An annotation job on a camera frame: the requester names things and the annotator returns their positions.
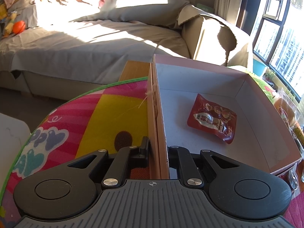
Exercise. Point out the yellow plush toy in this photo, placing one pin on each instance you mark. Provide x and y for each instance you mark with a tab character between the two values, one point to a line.
10	23

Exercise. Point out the orange toy ball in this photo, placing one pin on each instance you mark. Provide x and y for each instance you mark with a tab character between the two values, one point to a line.
18	27

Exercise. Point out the grey pillow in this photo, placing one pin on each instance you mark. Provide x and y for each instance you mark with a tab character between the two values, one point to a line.
152	12

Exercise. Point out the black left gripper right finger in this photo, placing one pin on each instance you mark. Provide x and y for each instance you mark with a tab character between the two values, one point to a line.
236	189

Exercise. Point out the blue plastic bucket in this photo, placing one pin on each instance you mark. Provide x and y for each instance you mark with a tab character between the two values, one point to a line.
259	68

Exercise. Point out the bed with grey sheet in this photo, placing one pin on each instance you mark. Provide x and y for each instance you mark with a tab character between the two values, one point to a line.
62	58

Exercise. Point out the beige covered armchair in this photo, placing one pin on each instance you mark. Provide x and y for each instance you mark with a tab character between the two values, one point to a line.
211	39

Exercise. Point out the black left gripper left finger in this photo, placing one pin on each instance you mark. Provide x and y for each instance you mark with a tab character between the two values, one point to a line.
70	189

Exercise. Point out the colourful cartoon play mat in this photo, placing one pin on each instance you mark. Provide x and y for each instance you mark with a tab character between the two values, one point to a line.
111	118

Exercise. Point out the bread bun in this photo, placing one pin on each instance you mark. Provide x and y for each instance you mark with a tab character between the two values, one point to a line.
289	114

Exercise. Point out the red snack packet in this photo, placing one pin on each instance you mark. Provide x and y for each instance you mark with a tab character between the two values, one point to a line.
213	118

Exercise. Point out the pink cardboard box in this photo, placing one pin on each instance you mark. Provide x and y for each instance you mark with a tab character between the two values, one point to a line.
262	140

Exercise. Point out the window frame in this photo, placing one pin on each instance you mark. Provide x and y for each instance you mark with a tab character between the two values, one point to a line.
278	41

